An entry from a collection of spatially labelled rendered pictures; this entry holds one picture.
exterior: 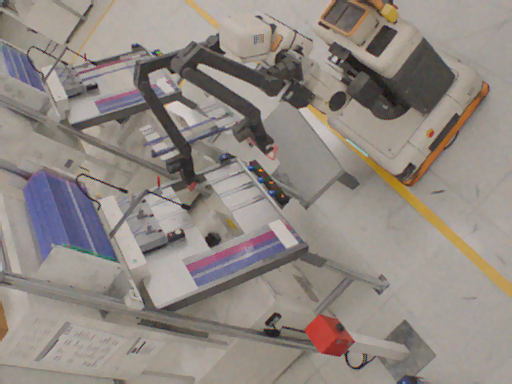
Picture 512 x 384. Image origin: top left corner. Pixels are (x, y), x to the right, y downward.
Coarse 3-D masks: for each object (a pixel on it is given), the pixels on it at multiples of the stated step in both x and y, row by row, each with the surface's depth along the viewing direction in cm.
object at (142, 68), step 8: (216, 40) 243; (208, 48) 243; (216, 48) 244; (160, 56) 239; (168, 56) 239; (136, 64) 239; (144, 64) 235; (152, 64) 237; (160, 64) 239; (168, 64) 241; (136, 72) 239; (144, 72) 236; (136, 80) 240; (144, 80) 238
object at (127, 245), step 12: (108, 204) 264; (108, 216) 258; (120, 216) 257; (120, 228) 251; (120, 240) 245; (132, 240) 245; (120, 252) 244; (132, 252) 239; (132, 264) 234; (144, 264) 234; (132, 276) 235; (144, 276) 238
